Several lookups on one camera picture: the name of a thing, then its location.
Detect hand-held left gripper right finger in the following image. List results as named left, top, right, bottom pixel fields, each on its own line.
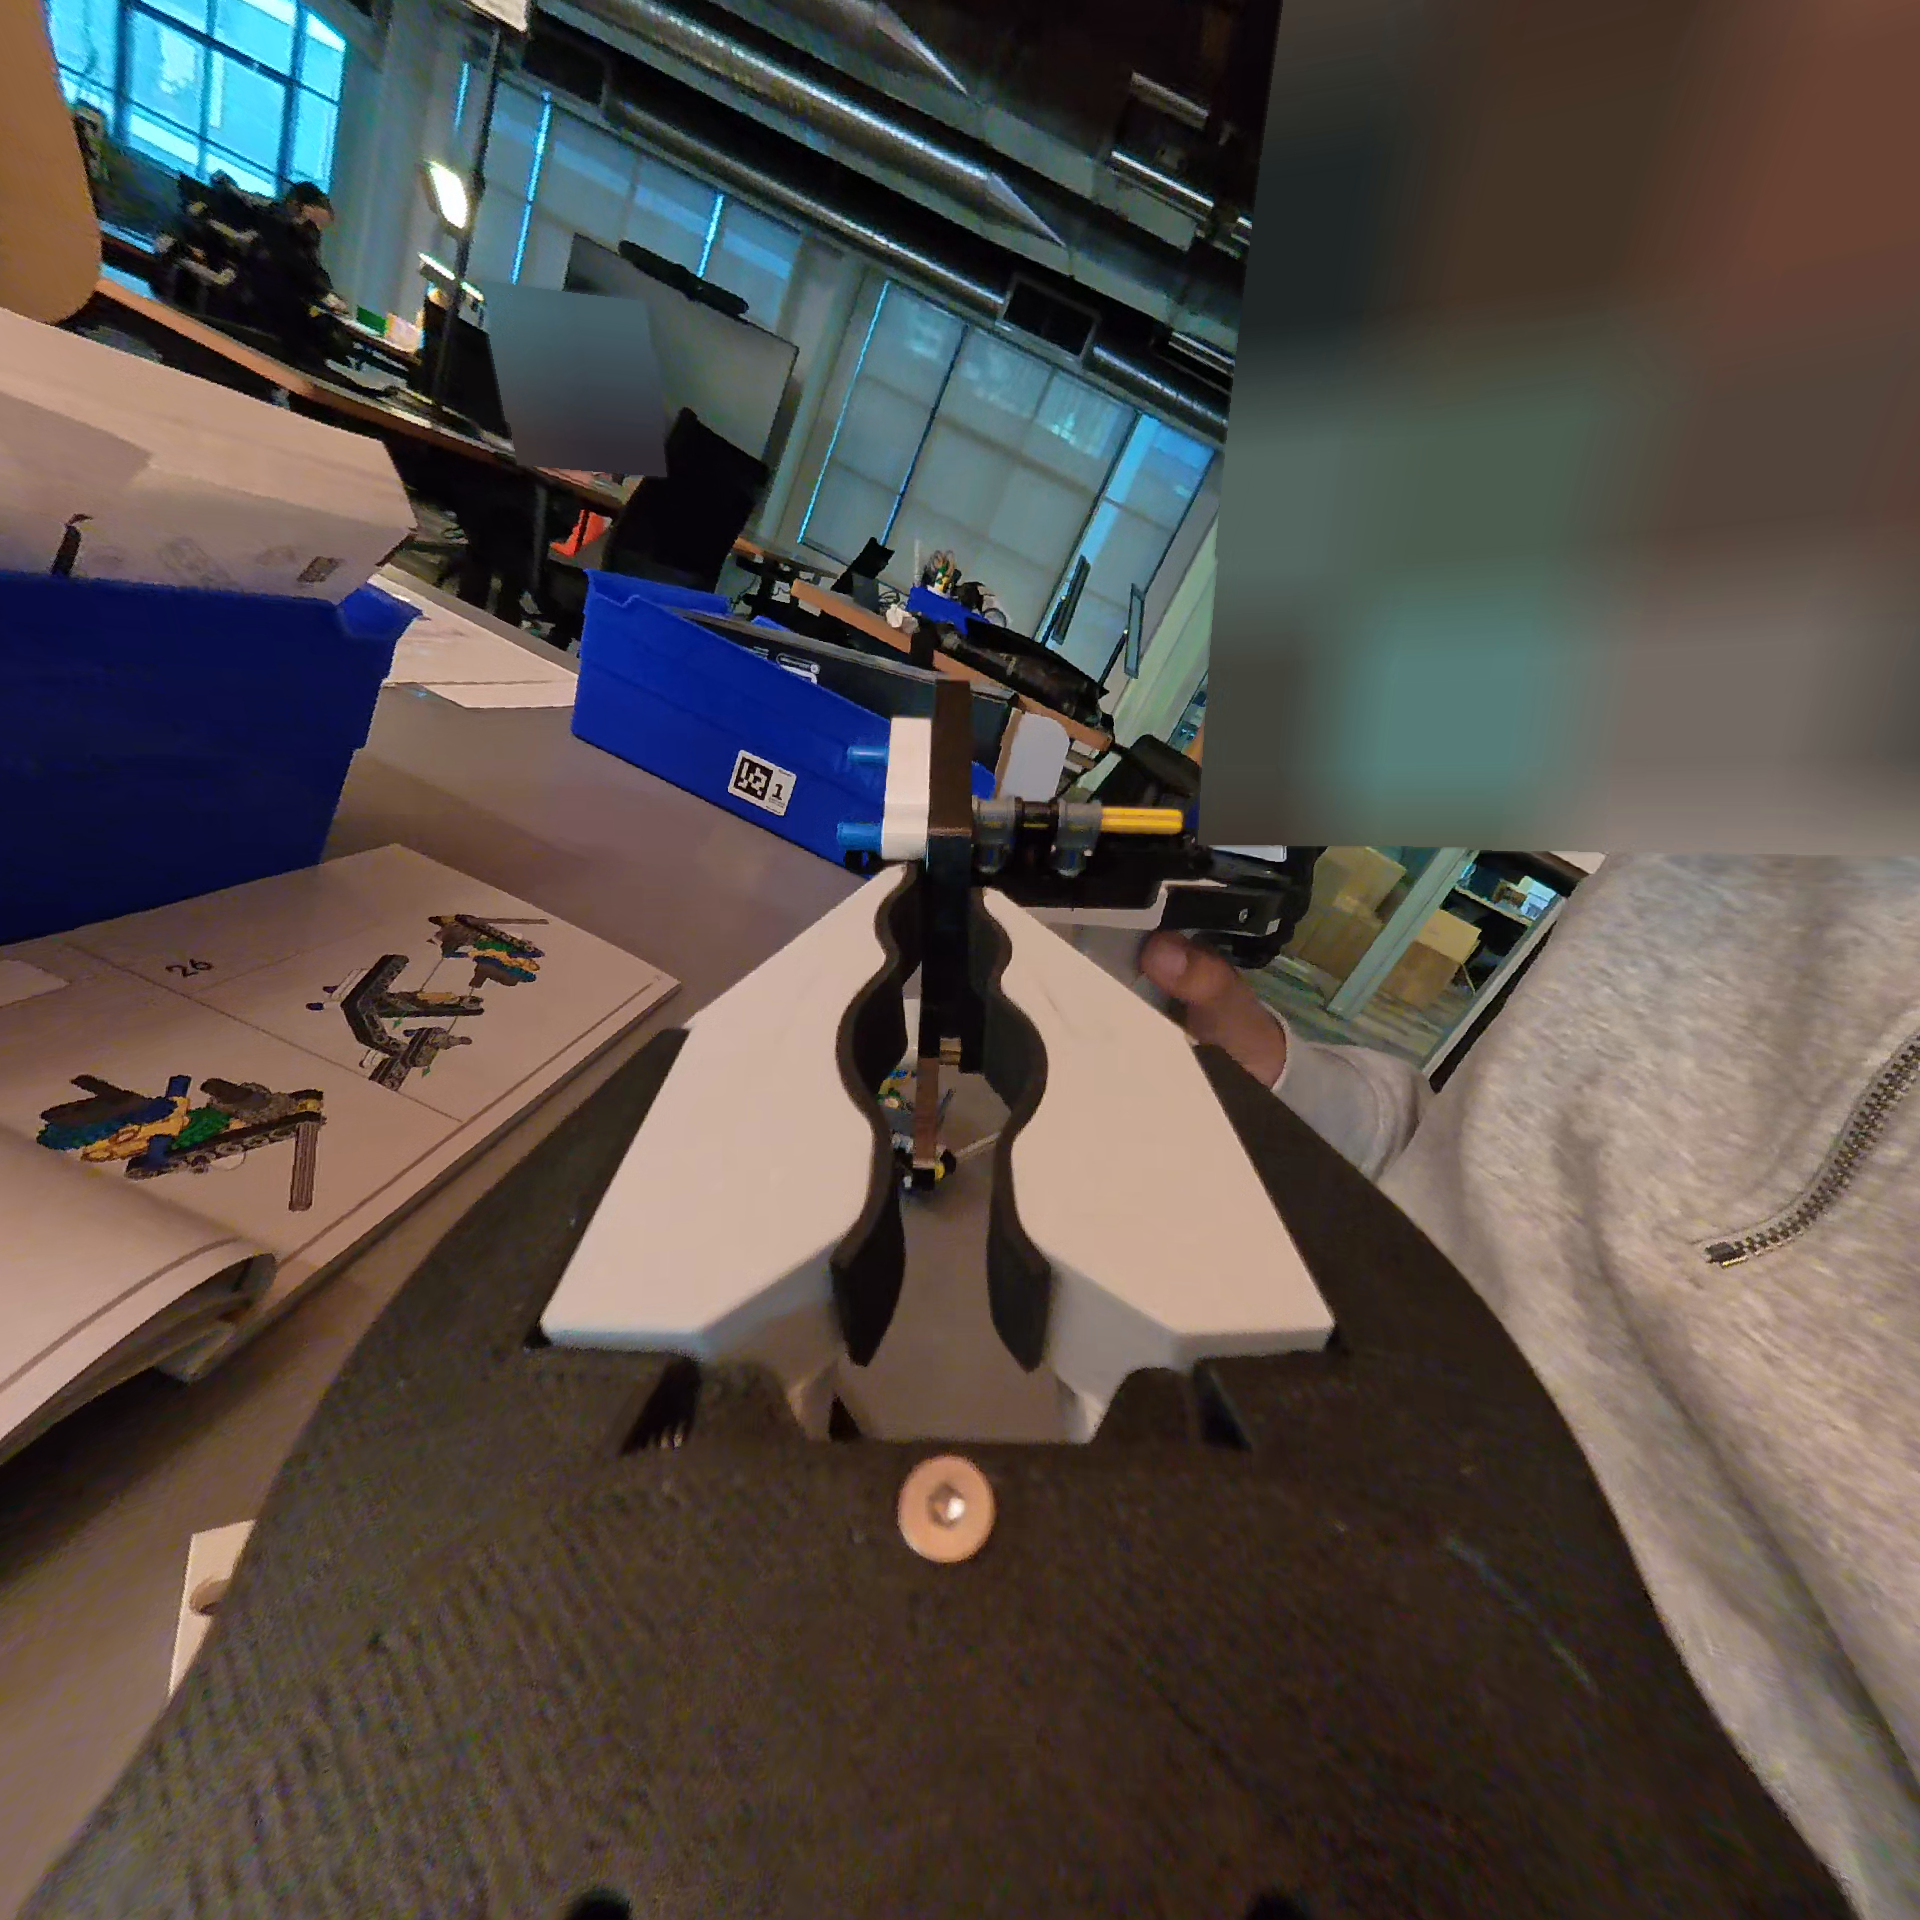
left=978, top=895, right=1337, bottom=1445

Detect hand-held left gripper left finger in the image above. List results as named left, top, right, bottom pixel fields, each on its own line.
left=540, top=863, right=921, bottom=1442

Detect black lego frame assembly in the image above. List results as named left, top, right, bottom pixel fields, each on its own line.
left=836, top=678, right=1203, bottom=1080

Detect yellow lego gear assembly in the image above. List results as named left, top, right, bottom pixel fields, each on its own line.
left=885, top=1063, right=1003, bottom=1197

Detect person's right forearm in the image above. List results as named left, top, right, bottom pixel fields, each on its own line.
left=1270, top=1000, right=1466, bottom=1186

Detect lego instruction booklet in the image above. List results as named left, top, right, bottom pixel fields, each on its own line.
left=0, top=844, right=682, bottom=1465

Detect white lego beam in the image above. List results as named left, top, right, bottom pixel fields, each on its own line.
left=170, top=1519, right=257, bottom=1695

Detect person's right hand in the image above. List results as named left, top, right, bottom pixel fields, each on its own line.
left=1140, top=930, right=1291, bottom=1088

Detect brown cardboard boxes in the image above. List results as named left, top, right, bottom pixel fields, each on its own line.
left=1294, top=847, right=1490, bottom=985

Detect blue plastic bin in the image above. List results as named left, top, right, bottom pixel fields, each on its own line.
left=574, top=569, right=998, bottom=873
left=0, top=569, right=424, bottom=945

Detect printed paper sheet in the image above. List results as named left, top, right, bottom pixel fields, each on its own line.
left=382, top=608, right=578, bottom=711

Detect black office chair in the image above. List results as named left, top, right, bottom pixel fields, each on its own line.
left=604, top=407, right=774, bottom=597

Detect person's grey sweatshirt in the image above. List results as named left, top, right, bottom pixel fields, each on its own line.
left=1371, top=854, right=1920, bottom=1912

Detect black computer monitor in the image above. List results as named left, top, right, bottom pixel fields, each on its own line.
left=562, top=230, right=800, bottom=470

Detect white cardboard box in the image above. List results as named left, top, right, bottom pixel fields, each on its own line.
left=0, top=305, right=419, bottom=600

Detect floor lamp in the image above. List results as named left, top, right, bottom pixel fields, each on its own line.
left=424, top=158, right=474, bottom=422

